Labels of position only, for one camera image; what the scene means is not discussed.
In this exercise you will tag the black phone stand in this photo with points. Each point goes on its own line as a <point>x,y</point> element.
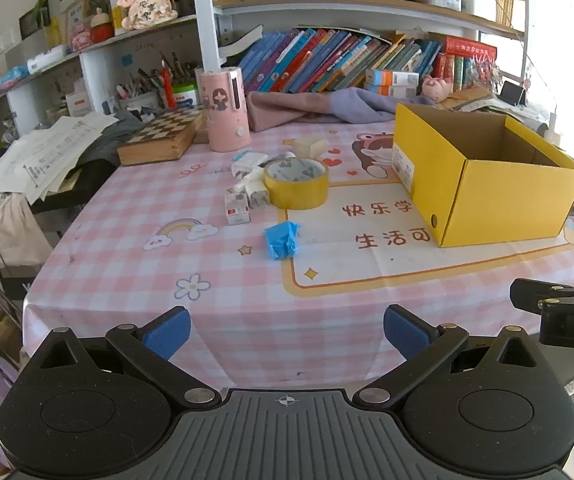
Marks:
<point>512,92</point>

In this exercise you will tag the thick red book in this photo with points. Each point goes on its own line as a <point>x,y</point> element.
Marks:
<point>469,49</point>

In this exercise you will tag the white tube with blue print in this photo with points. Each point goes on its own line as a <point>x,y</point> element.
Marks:
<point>252,177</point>

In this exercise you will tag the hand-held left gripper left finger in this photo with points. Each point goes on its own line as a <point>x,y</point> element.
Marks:
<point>169,332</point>

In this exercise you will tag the yellow cardboard box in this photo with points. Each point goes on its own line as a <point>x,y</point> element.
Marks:
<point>507,200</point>

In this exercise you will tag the pile of sheet music papers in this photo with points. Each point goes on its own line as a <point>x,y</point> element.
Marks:
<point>52,150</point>

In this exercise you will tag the mauve and lavender cloth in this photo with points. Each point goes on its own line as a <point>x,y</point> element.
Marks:
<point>317,107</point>

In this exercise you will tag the blue plastic bag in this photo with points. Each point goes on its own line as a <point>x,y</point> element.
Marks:
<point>281,242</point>

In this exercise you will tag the small red and white box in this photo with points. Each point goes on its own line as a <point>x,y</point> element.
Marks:
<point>237,207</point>

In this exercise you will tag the row of leaning colourful books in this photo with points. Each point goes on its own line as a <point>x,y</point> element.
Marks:
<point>317,60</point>

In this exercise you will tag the white charger plug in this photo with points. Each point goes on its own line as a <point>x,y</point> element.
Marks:
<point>247,162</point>

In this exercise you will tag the dark grey cloth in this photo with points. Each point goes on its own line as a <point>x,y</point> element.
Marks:
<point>104,142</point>

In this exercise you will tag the yellow tape roll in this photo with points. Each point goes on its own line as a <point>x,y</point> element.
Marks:
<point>294,197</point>

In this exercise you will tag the cream foam block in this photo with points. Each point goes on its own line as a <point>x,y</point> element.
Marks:
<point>312,146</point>

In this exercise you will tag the pink pig plush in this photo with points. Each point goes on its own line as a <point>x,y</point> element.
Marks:
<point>437,87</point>

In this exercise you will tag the white desk organiser box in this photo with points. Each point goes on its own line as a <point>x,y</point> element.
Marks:
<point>477,2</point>

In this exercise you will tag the white bookshelf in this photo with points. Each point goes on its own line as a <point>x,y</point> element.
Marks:
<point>207,20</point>

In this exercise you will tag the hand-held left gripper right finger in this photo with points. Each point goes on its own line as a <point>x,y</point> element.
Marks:
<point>407,332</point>

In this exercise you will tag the beige tote bag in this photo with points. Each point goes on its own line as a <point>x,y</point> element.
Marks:
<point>7,230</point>

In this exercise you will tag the pink checked tablecloth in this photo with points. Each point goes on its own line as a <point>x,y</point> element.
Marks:
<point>132,270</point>

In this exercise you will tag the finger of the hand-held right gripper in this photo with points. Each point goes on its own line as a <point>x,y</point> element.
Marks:
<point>532,292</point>

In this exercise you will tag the cluster of pens and brushes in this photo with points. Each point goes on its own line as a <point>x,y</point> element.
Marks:
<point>177,75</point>

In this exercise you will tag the orange and white carton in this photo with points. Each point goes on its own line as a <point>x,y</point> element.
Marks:
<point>392,91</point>
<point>392,77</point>

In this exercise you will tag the wooden chessboard box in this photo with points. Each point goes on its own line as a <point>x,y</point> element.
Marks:
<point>159,132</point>

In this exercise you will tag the pink cylindrical humidifier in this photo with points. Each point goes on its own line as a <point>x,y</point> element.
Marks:
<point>222,120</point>

